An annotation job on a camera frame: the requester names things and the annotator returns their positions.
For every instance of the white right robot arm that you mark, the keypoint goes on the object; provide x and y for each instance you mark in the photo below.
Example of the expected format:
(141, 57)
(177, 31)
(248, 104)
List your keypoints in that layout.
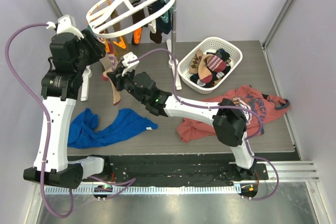
(228, 120)

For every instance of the red t-shirt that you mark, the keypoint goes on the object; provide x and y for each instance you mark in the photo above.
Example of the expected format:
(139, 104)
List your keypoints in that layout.
(268, 108)

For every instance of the white perforated plastic basket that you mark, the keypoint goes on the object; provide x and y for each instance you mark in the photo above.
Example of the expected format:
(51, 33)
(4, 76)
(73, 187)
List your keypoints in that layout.
(209, 46)

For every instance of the maroon purple striped sock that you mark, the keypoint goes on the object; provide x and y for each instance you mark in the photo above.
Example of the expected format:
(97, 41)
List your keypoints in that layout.
(203, 70)
(110, 62)

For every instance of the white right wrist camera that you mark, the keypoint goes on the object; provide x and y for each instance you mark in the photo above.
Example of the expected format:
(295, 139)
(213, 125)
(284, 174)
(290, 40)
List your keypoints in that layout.
(129, 63)

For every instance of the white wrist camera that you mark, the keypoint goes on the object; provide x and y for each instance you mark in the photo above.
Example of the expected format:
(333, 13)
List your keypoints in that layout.
(129, 63)
(65, 24)

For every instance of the white clip sock hanger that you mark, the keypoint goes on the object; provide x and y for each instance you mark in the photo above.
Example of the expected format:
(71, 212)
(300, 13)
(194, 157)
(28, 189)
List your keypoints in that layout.
(107, 13)

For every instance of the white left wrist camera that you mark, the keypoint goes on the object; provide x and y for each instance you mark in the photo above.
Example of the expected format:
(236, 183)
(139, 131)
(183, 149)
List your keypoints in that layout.
(65, 24)

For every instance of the white metal drying rack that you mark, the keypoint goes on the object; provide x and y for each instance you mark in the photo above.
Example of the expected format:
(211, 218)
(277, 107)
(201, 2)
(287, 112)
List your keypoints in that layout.
(172, 37)

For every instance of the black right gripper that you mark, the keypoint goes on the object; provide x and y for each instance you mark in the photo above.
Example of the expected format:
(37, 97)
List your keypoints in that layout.
(117, 74)

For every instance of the navy blue sock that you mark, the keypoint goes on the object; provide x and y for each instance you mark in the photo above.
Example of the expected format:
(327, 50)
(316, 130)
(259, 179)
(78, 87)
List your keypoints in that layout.
(163, 22)

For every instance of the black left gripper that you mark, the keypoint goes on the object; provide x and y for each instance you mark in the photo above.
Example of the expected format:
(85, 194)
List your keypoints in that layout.
(96, 48)

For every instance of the blue cloth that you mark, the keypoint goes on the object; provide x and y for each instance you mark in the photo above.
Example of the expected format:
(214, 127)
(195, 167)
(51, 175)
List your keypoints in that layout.
(127, 124)

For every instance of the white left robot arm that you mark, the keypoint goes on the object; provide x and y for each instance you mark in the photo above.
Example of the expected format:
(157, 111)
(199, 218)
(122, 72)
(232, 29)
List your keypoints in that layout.
(70, 56)

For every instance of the black blue sport sock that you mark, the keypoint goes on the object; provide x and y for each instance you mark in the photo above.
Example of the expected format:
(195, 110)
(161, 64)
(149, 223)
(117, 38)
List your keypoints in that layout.
(209, 81)

